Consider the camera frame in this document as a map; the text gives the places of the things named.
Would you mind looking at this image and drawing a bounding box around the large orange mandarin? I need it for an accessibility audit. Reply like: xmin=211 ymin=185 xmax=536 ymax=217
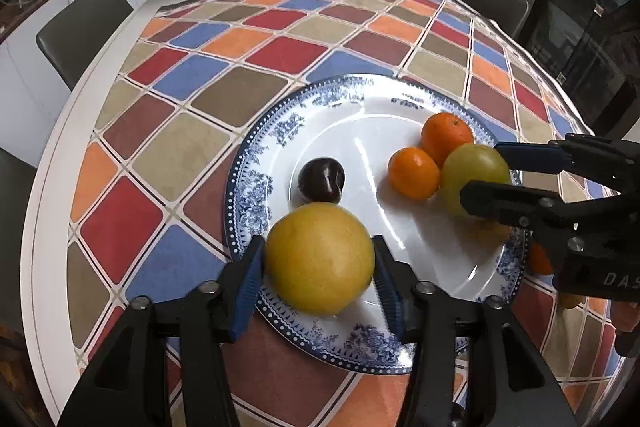
xmin=527 ymin=242 xmax=554 ymax=277

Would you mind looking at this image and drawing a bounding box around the large yellow-green fruit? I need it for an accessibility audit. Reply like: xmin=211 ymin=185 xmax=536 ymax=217
xmin=439 ymin=143 xmax=511 ymax=217

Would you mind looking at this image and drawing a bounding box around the yellow round fruit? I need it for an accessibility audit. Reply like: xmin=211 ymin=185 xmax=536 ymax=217
xmin=265 ymin=202 xmax=375 ymax=317

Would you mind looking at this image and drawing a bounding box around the small orange mandarin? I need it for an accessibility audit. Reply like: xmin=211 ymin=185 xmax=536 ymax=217
xmin=558 ymin=291 xmax=586 ymax=309
xmin=387 ymin=147 xmax=440 ymax=202

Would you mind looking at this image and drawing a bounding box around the dark plum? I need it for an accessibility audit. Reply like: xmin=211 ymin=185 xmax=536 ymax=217
xmin=297 ymin=157 xmax=346 ymax=204

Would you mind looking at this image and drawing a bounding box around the colorful checkered tablecloth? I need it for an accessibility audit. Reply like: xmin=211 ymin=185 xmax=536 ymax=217
xmin=67 ymin=0 xmax=624 ymax=424

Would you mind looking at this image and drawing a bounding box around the blue and white plate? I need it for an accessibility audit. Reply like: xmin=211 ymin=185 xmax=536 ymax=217
xmin=222 ymin=74 xmax=533 ymax=376

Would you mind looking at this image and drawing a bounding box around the dark chair near left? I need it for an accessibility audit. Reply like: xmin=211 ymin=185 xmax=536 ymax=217
xmin=0 ymin=150 xmax=36 ymax=333

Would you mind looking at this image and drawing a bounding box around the dark chair far left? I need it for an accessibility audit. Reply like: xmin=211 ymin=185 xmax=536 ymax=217
xmin=36 ymin=0 xmax=134 ymax=91

